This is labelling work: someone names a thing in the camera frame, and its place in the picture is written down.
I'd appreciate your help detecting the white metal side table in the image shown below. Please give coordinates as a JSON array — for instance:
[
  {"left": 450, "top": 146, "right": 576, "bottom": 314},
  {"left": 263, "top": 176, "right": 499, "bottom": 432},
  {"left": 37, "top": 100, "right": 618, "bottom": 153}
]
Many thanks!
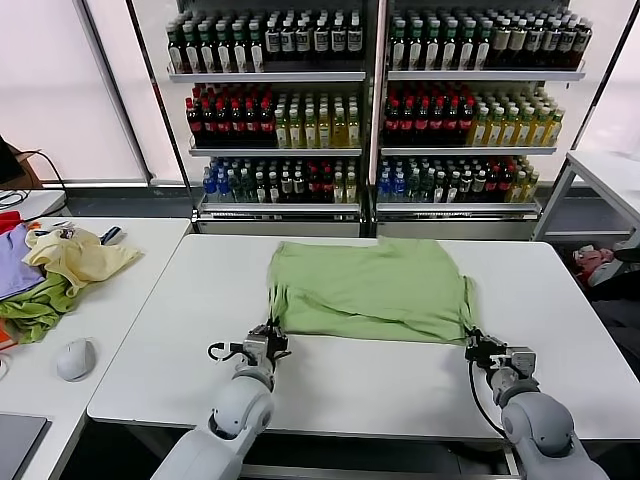
[{"left": 530, "top": 149, "right": 640, "bottom": 246}]

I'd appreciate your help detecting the silver wrist module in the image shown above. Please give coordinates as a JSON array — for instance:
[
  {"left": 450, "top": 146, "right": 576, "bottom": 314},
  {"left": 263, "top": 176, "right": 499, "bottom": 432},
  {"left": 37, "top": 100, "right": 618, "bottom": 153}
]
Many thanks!
[
  {"left": 243, "top": 335, "right": 270, "bottom": 363},
  {"left": 507, "top": 347, "right": 538, "bottom": 374}
]

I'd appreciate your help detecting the green crumpled cloth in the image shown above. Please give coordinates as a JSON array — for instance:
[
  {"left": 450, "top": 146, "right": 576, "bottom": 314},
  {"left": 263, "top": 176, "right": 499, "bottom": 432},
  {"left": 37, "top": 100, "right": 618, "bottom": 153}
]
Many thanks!
[{"left": 0, "top": 272, "right": 81, "bottom": 346}]

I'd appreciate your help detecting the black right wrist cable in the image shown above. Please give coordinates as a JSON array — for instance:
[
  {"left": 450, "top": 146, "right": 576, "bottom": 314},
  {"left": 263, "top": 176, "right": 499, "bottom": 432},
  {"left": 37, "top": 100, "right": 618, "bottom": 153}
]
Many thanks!
[{"left": 467, "top": 357, "right": 507, "bottom": 432}]

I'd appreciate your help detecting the purple shirt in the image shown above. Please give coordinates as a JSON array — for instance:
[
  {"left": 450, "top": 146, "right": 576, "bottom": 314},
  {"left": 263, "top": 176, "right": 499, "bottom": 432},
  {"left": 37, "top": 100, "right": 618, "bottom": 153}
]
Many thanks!
[{"left": 0, "top": 223, "right": 46, "bottom": 302}]

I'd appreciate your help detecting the silver left wrist module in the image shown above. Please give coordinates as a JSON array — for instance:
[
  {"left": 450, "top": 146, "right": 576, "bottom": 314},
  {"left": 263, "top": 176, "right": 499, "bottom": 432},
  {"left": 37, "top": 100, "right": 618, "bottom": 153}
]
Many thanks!
[{"left": 243, "top": 335, "right": 270, "bottom": 363}]

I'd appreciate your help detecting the black monitor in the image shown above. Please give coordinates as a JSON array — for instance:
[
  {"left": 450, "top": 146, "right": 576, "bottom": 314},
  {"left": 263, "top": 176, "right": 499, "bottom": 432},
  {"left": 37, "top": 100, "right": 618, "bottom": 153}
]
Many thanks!
[{"left": 0, "top": 135, "right": 26, "bottom": 185}]

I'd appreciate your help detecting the metal beverage shelf rack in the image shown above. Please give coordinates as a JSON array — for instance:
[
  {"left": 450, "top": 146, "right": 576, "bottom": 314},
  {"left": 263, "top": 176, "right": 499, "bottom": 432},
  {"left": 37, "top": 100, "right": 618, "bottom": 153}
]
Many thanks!
[
  {"left": 372, "top": 0, "right": 596, "bottom": 241},
  {"left": 162, "top": 0, "right": 376, "bottom": 237}
]

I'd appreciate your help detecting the grey computer mouse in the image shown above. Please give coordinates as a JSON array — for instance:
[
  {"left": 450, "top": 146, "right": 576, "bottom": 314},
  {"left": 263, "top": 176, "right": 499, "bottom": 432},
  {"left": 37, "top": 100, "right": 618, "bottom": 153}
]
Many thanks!
[{"left": 55, "top": 337, "right": 96, "bottom": 383}]

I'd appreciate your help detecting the grey laptop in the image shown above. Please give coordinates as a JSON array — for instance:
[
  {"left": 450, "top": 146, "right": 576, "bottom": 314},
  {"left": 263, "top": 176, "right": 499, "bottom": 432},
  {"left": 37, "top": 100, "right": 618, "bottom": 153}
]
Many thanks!
[{"left": 0, "top": 412, "right": 53, "bottom": 480}]

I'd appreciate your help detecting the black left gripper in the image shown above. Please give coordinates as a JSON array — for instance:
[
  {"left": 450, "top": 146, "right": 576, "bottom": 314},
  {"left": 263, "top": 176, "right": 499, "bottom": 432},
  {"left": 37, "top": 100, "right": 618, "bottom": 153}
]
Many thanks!
[{"left": 248, "top": 319, "right": 292, "bottom": 374}]

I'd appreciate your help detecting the pale yellow shirt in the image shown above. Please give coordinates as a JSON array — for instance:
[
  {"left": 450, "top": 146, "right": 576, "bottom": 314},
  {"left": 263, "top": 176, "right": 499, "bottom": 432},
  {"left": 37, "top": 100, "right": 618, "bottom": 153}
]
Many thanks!
[{"left": 23, "top": 224, "right": 145, "bottom": 296}]

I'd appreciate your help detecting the light green polo shirt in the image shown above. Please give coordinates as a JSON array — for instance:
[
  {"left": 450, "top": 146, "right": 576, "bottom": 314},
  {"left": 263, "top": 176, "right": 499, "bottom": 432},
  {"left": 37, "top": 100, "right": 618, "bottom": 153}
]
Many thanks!
[{"left": 264, "top": 234, "right": 482, "bottom": 347}]

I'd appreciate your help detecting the black desk cable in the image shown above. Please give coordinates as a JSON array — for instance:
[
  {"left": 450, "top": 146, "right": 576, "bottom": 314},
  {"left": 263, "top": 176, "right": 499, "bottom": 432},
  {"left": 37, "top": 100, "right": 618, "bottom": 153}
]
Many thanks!
[{"left": 24, "top": 149, "right": 69, "bottom": 204}]

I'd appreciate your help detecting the cola bottle red cap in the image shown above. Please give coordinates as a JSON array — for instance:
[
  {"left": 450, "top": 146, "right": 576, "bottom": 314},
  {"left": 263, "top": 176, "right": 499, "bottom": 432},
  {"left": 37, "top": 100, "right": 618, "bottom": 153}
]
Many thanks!
[
  {"left": 428, "top": 98, "right": 445, "bottom": 147},
  {"left": 442, "top": 98, "right": 459, "bottom": 147},
  {"left": 186, "top": 98, "right": 203, "bottom": 148},
  {"left": 244, "top": 98, "right": 261, "bottom": 148},
  {"left": 383, "top": 98, "right": 400, "bottom": 147},
  {"left": 398, "top": 98, "right": 415, "bottom": 147},
  {"left": 457, "top": 98, "right": 474, "bottom": 147},
  {"left": 413, "top": 98, "right": 430, "bottom": 147},
  {"left": 230, "top": 98, "right": 247, "bottom": 148},
  {"left": 259, "top": 98, "right": 277, "bottom": 148},
  {"left": 215, "top": 98, "right": 232, "bottom": 148},
  {"left": 201, "top": 98, "right": 218, "bottom": 148}
]

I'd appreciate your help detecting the yellow juice bottle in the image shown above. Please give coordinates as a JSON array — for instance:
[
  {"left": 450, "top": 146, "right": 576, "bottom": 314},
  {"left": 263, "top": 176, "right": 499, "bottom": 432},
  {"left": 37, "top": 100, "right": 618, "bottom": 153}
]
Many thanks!
[
  {"left": 500, "top": 107, "right": 519, "bottom": 148},
  {"left": 345, "top": 107, "right": 362, "bottom": 150},
  {"left": 288, "top": 107, "right": 305, "bottom": 150},
  {"left": 545, "top": 108, "right": 565, "bottom": 148},
  {"left": 331, "top": 107, "right": 348, "bottom": 150},
  {"left": 484, "top": 107, "right": 504, "bottom": 148},
  {"left": 274, "top": 107, "right": 291, "bottom": 150},
  {"left": 530, "top": 107, "right": 550, "bottom": 148},
  {"left": 467, "top": 107, "right": 488, "bottom": 148},
  {"left": 303, "top": 107, "right": 319, "bottom": 150},
  {"left": 515, "top": 107, "right": 534, "bottom": 148},
  {"left": 317, "top": 107, "right": 333, "bottom": 150}
]

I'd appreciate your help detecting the orange flat item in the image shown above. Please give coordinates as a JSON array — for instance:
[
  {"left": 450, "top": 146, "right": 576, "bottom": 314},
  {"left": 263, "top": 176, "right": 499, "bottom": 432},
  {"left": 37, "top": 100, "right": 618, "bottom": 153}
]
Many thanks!
[{"left": 0, "top": 319, "right": 21, "bottom": 351}]

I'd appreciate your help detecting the silver right wrist module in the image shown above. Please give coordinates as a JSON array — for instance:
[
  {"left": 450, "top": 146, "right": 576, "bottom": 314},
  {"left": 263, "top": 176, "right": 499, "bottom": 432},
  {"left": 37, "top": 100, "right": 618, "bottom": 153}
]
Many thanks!
[{"left": 507, "top": 347, "right": 538, "bottom": 374}]

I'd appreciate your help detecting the pink white clothing pile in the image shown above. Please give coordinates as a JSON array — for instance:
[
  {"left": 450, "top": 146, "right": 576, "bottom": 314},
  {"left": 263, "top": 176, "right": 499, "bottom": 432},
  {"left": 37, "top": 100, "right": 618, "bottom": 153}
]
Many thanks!
[{"left": 572, "top": 244, "right": 616, "bottom": 287}]

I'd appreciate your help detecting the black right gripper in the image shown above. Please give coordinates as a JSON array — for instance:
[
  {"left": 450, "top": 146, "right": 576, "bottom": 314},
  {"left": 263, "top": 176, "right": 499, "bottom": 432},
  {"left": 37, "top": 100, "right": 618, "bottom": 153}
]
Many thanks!
[{"left": 464, "top": 324, "right": 509, "bottom": 373}]

